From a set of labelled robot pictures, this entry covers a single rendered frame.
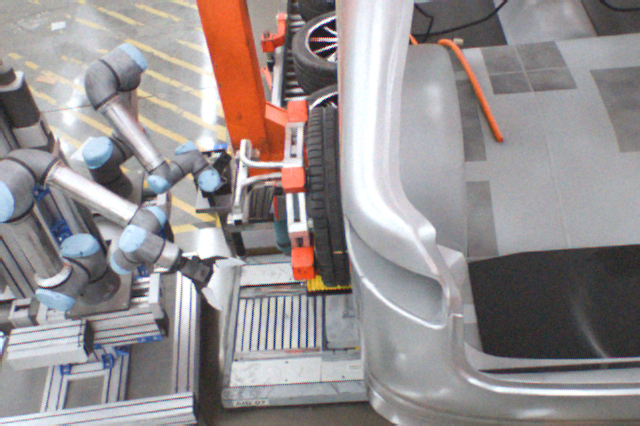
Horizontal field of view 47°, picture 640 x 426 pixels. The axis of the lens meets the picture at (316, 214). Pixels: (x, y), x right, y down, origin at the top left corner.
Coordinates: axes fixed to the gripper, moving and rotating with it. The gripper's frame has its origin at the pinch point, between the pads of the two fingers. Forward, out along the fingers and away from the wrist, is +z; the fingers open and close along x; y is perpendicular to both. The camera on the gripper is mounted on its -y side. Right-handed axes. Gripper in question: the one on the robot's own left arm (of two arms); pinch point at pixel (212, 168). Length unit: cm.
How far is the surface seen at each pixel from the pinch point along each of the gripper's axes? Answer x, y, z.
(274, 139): 13.0, -25.3, 22.6
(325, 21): 2, -98, 140
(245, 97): -8.5, -29.7, 8.8
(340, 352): 89, 22, -5
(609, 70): 83, -127, -33
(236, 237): 19.8, 10.4, -37.4
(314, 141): 16, -32, -52
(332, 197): 31, -22, -61
